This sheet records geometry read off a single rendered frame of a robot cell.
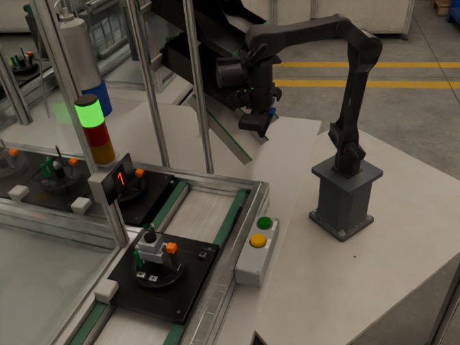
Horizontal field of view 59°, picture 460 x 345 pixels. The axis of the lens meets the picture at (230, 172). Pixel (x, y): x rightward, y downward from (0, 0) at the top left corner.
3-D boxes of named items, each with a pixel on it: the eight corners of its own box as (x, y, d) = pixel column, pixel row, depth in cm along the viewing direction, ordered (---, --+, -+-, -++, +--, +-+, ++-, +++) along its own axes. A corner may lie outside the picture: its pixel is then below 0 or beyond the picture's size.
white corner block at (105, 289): (121, 290, 103) (118, 280, 101) (111, 305, 100) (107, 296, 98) (105, 286, 105) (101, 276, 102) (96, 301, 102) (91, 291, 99)
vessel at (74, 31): (108, 79, 192) (85, -6, 169) (91, 92, 182) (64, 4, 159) (83, 77, 197) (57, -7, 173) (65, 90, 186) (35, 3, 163)
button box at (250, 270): (279, 232, 122) (279, 217, 118) (260, 289, 107) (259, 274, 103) (257, 228, 124) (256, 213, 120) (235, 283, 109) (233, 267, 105)
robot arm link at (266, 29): (364, 44, 100) (366, -1, 93) (378, 57, 93) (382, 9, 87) (248, 68, 99) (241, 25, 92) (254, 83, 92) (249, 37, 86)
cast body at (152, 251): (170, 251, 103) (165, 231, 98) (163, 264, 100) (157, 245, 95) (141, 244, 105) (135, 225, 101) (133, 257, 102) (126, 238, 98)
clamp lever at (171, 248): (181, 263, 102) (176, 243, 98) (178, 270, 101) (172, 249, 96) (168, 261, 104) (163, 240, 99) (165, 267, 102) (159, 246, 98)
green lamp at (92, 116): (108, 117, 91) (103, 97, 88) (96, 129, 87) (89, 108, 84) (90, 114, 92) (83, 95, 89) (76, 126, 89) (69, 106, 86)
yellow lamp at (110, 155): (119, 153, 97) (114, 136, 94) (107, 165, 93) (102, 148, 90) (101, 150, 98) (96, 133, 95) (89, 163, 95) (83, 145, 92)
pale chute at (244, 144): (261, 145, 144) (269, 139, 140) (244, 165, 135) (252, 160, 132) (207, 84, 140) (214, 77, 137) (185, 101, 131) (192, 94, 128)
